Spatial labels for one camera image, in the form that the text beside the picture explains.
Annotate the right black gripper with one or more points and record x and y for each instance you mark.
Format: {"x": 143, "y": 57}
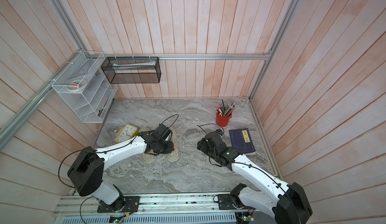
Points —
{"x": 203, "y": 144}

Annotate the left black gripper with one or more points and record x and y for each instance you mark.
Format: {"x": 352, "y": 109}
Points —
{"x": 168, "y": 150}

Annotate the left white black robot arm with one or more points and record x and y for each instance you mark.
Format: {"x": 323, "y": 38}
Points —
{"x": 86, "y": 172}

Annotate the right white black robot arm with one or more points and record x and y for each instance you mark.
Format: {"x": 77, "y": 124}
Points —
{"x": 285, "y": 203}

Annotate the red pen cup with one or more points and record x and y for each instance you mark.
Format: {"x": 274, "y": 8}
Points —
{"x": 222, "y": 121}

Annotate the dark blue book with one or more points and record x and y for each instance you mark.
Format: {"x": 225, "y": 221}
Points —
{"x": 242, "y": 141}

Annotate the yellow alarm clock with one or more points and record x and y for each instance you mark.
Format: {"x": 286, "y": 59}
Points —
{"x": 125, "y": 133}

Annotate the pens and pencils bunch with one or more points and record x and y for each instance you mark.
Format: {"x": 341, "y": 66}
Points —
{"x": 225, "y": 108}

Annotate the tape roll in shelf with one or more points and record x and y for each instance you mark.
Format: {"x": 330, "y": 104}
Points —
{"x": 77, "y": 85}

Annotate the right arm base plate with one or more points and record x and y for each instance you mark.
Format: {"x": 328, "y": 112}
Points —
{"x": 230, "y": 202}

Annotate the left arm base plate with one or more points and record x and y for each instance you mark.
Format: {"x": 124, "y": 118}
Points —
{"x": 128, "y": 204}

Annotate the black mesh wall basket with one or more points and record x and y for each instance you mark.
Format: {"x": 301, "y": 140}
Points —
{"x": 130, "y": 70}

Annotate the white wire wall shelf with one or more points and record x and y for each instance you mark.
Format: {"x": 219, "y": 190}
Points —
{"x": 87, "y": 92}

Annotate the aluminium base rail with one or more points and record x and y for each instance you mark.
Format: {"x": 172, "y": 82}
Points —
{"x": 167, "y": 204}

